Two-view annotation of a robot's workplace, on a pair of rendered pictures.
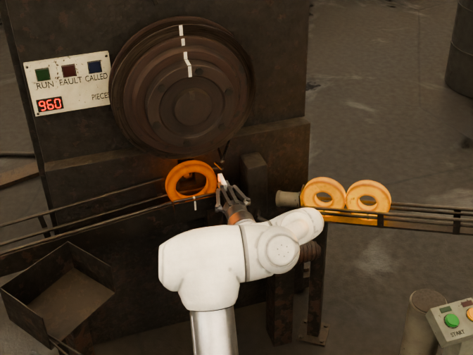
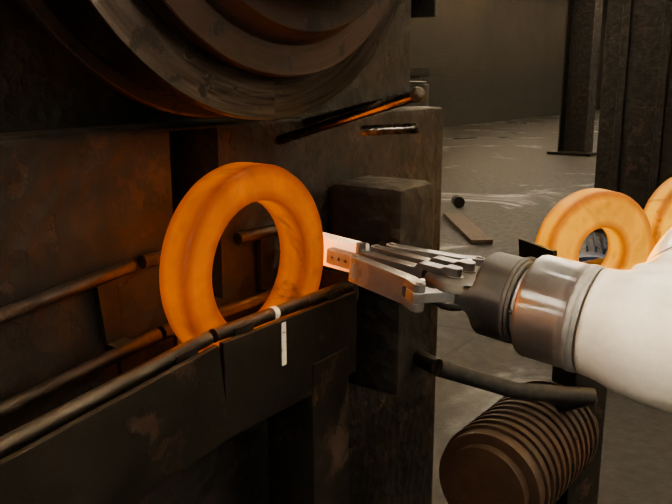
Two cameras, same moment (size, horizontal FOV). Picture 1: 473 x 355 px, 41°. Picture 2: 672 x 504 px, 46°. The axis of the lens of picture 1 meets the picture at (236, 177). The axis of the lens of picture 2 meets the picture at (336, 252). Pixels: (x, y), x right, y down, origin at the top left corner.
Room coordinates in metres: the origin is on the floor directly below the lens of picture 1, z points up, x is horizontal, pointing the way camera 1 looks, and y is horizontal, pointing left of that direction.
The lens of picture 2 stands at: (1.23, 0.52, 0.92)
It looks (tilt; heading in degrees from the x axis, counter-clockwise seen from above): 13 degrees down; 322
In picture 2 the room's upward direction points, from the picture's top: straight up
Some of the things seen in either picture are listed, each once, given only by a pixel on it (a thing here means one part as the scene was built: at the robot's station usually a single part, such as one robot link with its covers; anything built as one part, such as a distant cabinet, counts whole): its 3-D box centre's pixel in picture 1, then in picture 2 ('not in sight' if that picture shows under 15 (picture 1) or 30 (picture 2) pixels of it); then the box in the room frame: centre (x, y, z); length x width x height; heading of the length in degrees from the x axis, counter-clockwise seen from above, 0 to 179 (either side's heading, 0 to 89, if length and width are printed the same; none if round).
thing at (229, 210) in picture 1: (235, 210); (478, 290); (1.68, 0.01, 0.73); 0.09 x 0.08 x 0.07; 16
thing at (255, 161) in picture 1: (253, 185); (379, 282); (1.90, -0.06, 0.68); 0.11 x 0.08 x 0.24; 16
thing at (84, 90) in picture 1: (71, 84); not in sight; (1.83, 0.52, 1.15); 0.26 x 0.02 x 0.18; 106
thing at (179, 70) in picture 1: (191, 105); not in sight; (1.73, 0.13, 1.11); 0.28 x 0.06 x 0.28; 106
